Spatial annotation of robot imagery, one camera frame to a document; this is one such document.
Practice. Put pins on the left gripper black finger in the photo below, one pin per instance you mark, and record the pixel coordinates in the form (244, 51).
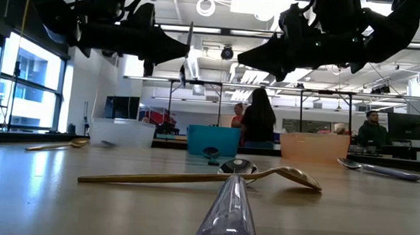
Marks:
(160, 37)
(159, 55)

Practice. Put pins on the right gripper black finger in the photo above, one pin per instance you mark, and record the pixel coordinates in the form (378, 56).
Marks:
(274, 63)
(275, 49)

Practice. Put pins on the gold spoon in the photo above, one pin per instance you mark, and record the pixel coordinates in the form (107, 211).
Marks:
(156, 178)
(79, 142)

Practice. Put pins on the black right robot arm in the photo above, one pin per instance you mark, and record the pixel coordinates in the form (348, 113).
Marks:
(394, 30)

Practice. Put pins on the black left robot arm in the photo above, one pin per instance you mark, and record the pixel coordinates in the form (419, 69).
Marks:
(50, 8)

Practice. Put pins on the person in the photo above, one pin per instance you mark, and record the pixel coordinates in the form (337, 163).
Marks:
(258, 123)
(373, 135)
(236, 120)

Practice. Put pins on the black computer monitor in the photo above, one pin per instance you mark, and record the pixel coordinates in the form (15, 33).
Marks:
(122, 107)
(405, 126)

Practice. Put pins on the clear plastic bin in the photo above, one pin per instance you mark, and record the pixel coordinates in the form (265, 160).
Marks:
(122, 132)

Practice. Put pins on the large window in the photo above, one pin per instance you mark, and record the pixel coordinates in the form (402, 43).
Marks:
(31, 86)

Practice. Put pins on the orange plastic bin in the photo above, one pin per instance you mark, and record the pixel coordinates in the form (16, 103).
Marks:
(313, 148)

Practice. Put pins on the blue plastic bin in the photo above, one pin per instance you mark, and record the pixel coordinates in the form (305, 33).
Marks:
(212, 141)

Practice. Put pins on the black utensil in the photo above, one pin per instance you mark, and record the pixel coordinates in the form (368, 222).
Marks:
(107, 144)

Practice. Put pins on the thin black stand pole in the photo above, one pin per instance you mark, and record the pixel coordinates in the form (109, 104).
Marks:
(14, 96)

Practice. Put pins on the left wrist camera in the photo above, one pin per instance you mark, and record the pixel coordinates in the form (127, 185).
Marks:
(143, 15)

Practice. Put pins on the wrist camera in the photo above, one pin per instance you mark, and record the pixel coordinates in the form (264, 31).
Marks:
(143, 15)
(294, 21)

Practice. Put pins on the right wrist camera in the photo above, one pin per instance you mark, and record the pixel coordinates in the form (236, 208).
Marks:
(294, 21)

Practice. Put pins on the black overhead camera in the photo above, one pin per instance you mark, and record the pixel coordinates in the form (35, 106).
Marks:
(227, 53)

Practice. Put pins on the black workstation frame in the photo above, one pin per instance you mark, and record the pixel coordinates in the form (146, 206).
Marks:
(350, 114)

